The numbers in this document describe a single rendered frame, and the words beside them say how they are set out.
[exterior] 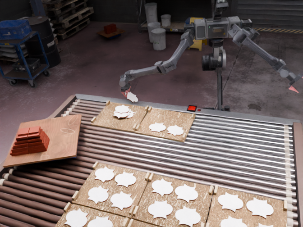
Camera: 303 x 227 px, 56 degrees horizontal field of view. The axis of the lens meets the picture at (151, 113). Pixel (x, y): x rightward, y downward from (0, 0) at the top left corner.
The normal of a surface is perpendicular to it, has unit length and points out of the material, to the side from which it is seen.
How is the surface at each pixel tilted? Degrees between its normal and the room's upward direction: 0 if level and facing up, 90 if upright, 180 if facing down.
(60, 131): 0
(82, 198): 0
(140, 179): 0
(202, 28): 90
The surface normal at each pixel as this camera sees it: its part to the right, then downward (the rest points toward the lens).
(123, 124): -0.09, -0.81
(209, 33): -0.06, 0.59
